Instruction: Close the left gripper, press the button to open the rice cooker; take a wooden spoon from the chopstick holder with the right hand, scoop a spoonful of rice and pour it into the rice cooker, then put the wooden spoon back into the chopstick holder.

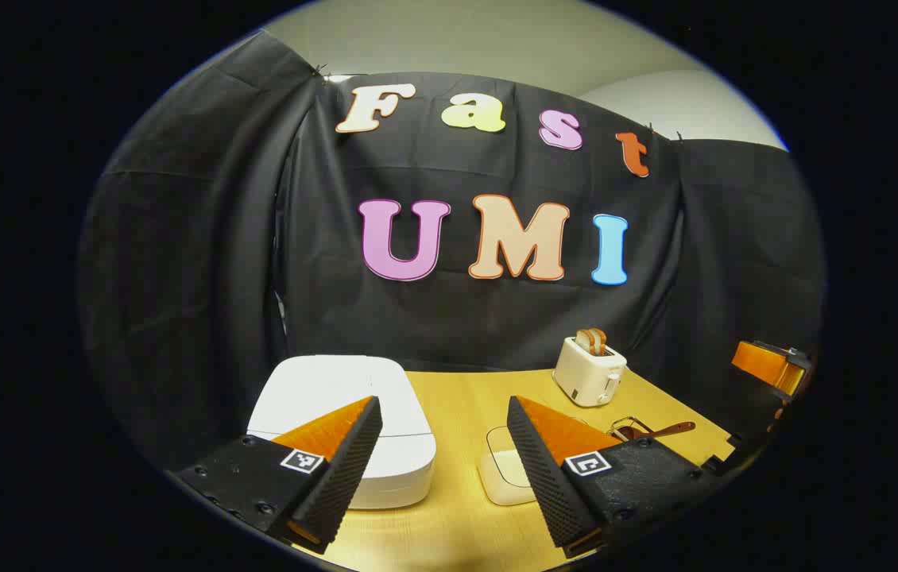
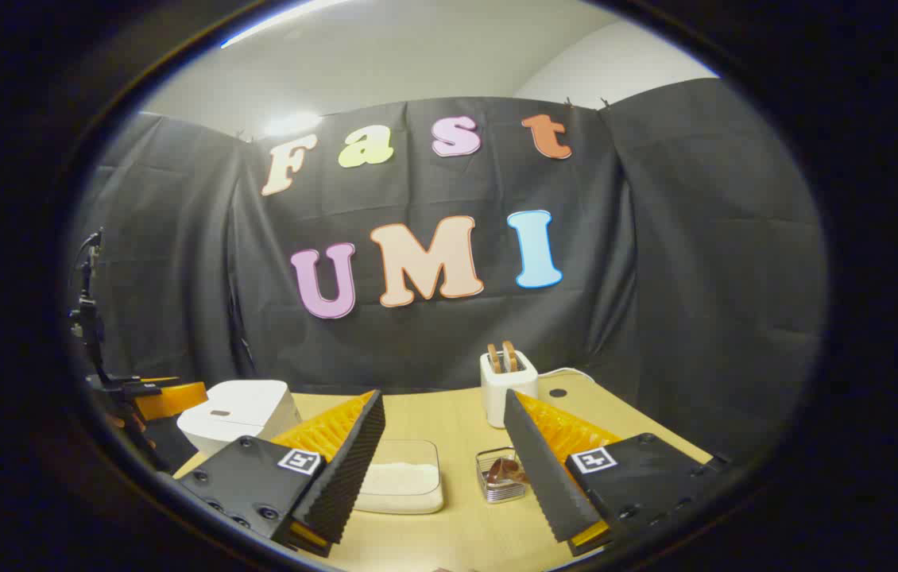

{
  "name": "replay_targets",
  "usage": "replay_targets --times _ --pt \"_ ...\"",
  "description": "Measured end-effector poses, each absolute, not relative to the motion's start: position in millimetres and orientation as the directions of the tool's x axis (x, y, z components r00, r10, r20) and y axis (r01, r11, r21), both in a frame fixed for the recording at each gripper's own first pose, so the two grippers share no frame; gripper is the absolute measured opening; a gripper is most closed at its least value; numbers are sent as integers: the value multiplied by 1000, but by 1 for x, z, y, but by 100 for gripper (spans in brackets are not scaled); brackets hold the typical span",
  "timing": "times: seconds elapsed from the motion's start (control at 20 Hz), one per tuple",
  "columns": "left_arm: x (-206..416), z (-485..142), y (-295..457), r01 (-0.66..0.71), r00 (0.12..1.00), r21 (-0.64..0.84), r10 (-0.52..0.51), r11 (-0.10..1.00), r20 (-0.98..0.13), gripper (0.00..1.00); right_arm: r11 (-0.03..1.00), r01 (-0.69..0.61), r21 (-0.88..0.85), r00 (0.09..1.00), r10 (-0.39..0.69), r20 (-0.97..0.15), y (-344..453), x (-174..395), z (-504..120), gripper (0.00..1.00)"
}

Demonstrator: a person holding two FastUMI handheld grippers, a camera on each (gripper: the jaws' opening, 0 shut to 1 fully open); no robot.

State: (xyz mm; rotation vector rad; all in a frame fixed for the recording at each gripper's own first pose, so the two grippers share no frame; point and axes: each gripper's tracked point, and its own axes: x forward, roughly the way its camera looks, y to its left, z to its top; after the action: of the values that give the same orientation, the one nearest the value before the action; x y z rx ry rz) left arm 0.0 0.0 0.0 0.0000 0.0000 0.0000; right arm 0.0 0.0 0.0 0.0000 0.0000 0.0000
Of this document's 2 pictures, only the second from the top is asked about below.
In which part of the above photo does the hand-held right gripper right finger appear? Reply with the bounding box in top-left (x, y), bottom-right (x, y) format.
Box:
top-left (503, 389), bottom-right (732, 557)

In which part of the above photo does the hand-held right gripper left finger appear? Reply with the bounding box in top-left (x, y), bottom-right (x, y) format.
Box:
top-left (176, 389), bottom-right (386, 557)

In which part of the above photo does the brown wooden spoon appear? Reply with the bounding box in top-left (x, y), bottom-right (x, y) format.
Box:
top-left (487, 457), bottom-right (529, 487)

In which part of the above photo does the white rice cooker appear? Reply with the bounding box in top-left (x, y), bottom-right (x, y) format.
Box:
top-left (177, 380), bottom-right (303, 458)

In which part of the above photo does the white raw rice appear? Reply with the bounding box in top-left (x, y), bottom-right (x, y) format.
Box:
top-left (362, 463), bottom-right (440, 497)

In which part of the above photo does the clear plastic rice box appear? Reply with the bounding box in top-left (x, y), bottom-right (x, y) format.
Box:
top-left (354, 439), bottom-right (445, 515)

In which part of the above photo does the white toaster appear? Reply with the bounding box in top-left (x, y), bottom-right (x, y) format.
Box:
top-left (480, 350), bottom-right (539, 429)

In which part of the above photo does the black backdrop cloth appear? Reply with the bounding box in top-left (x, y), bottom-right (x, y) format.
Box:
top-left (72, 78), bottom-right (830, 470)

